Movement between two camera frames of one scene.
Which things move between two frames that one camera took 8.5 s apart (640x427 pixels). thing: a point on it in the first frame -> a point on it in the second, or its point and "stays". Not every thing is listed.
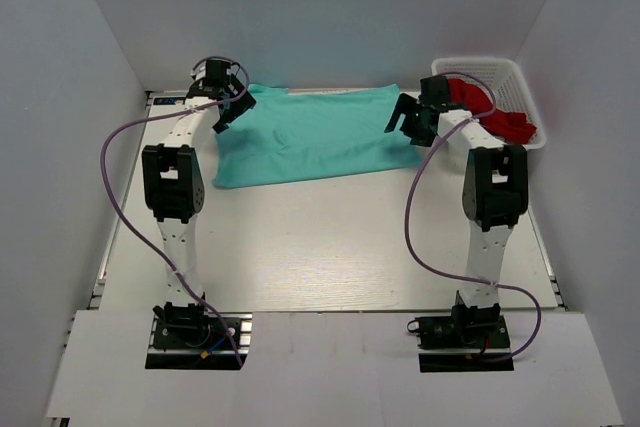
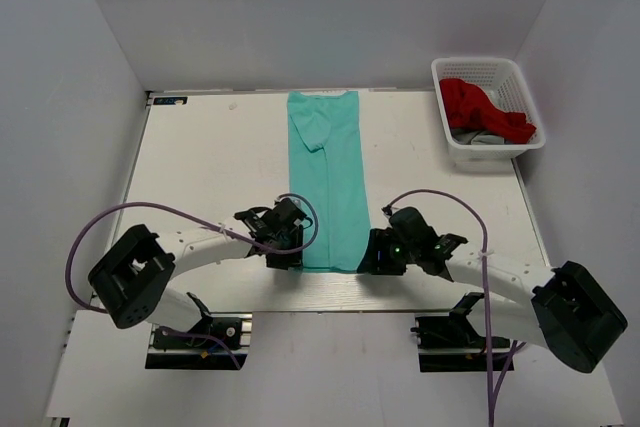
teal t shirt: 289,136 -> 326,165
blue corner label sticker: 167,100 stays
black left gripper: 243,102 -> 288,260
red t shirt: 507,127 stays
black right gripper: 406,105 -> 379,241
